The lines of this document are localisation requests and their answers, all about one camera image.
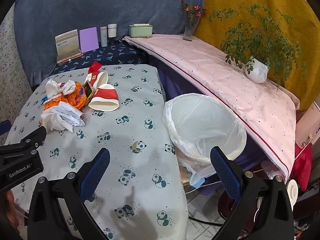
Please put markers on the blue-grey hanging cloth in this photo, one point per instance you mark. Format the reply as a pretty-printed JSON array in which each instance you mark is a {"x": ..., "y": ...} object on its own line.
[{"x": 100, "y": 5}]

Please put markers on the white round plastic lid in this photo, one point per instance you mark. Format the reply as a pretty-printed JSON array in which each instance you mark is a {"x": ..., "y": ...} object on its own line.
[{"x": 292, "y": 191}]

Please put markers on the waste bin with white liner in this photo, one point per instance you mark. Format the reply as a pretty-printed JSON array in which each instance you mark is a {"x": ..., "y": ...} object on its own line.
[{"x": 200, "y": 120}]

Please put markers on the clear plastic bag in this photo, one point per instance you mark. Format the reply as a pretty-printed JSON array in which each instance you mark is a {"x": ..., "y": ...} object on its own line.
[{"x": 270, "y": 168}]

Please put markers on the white cosmetic tube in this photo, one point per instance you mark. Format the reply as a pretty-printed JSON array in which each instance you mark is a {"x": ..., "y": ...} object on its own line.
[{"x": 103, "y": 37}]

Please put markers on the orange plastic wrapper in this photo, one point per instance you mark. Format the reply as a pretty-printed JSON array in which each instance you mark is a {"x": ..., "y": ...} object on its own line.
[{"x": 75, "y": 98}]

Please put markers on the glass vase with pink flowers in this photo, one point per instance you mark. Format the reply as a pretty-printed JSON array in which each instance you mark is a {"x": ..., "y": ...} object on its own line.
[{"x": 188, "y": 32}]

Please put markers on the pale green tissue box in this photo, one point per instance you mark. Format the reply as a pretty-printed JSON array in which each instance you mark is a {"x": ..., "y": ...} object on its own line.
[{"x": 140, "y": 31}]

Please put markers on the white tissue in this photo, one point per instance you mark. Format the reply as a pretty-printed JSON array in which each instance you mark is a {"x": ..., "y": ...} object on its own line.
[
  {"x": 56, "y": 122},
  {"x": 53, "y": 87}
]

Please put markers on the dark red round stool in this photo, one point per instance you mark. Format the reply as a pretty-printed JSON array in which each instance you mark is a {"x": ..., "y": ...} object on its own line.
[{"x": 222, "y": 205}]

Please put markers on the wooden stool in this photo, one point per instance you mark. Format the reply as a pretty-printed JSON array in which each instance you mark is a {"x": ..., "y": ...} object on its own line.
[{"x": 186, "y": 177}]

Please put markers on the small black gold box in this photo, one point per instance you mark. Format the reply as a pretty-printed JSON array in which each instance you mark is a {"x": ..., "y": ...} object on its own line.
[{"x": 88, "y": 92}]

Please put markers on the blue plastic scrap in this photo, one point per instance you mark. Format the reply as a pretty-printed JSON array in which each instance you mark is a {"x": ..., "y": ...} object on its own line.
[{"x": 44, "y": 99}]

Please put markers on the red and white paper cup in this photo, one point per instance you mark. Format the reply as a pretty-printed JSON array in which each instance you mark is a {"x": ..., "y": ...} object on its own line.
[{"x": 106, "y": 96}]

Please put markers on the torn red white paper cup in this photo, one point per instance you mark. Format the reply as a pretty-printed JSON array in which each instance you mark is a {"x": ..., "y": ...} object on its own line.
[{"x": 100, "y": 78}]

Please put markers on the navy patterned cloth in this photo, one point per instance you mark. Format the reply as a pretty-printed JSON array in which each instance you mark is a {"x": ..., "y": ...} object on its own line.
[{"x": 112, "y": 52}]

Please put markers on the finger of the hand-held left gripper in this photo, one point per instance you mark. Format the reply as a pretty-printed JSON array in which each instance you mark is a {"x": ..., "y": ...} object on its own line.
[
  {"x": 27, "y": 142},
  {"x": 5, "y": 128}
]

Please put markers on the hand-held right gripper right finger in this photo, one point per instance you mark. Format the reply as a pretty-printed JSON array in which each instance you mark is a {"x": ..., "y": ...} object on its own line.
[{"x": 226, "y": 175}]

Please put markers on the purple card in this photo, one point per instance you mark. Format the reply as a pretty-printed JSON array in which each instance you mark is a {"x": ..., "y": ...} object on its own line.
[{"x": 89, "y": 40}]

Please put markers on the pink plastic appliance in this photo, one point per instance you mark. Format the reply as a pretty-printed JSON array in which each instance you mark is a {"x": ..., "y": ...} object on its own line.
[{"x": 308, "y": 125}]

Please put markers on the red cloth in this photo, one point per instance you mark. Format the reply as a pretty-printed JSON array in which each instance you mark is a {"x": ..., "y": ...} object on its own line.
[{"x": 302, "y": 167}]

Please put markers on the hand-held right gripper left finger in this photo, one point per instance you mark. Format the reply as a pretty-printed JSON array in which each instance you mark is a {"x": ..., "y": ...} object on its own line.
[{"x": 96, "y": 175}]

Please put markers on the grey panda print sheet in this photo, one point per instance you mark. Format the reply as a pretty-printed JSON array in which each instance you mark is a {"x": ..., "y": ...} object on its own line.
[{"x": 100, "y": 130}]

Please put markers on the gold calendar on wooden stand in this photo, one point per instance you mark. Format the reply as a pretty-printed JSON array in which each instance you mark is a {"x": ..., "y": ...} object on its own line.
[{"x": 67, "y": 45}]

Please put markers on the white cosmetic jar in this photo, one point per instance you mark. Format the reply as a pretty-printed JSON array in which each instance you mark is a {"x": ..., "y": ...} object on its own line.
[{"x": 112, "y": 31}]

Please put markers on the green plant in white pot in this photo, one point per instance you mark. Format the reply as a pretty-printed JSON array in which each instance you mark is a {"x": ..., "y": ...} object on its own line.
[{"x": 258, "y": 71}]

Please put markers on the pink bed sheet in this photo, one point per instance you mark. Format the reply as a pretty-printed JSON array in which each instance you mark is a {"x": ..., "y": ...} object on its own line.
[{"x": 225, "y": 80}]

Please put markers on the white printed paper slip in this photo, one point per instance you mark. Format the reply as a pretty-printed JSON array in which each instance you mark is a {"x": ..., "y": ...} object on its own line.
[{"x": 70, "y": 113}]

